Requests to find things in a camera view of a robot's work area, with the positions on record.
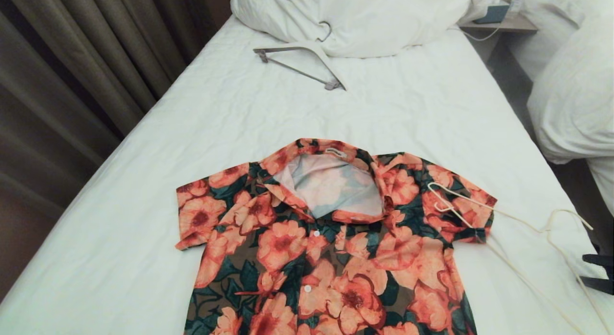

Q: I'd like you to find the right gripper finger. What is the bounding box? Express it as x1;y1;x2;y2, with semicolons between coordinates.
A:
582;253;614;269
579;275;614;296

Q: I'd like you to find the floral orange green shirt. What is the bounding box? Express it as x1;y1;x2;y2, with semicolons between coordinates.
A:
175;137;498;335

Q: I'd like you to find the white thick clothes hanger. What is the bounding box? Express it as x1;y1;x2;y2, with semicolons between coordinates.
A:
253;21;347;91

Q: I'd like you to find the white bed with sheet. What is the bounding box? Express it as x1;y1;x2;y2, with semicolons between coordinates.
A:
0;14;614;335

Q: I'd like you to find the white duvet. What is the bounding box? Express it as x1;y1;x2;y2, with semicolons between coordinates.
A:
508;0;614;216

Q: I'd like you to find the wooden nightstand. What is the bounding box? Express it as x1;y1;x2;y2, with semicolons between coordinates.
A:
458;13;539;63

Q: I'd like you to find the dark teal box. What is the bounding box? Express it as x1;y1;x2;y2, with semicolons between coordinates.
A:
472;4;510;25

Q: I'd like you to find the white pillow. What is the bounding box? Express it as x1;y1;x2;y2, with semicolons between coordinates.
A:
230;0;492;59

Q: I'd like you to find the brown curtain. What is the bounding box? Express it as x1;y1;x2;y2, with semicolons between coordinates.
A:
0;0;232;303

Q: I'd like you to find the thin white wire hanger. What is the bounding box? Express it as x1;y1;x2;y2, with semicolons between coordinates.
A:
426;182;614;335

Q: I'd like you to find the white cable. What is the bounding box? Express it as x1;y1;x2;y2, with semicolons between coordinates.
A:
460;17;510;42

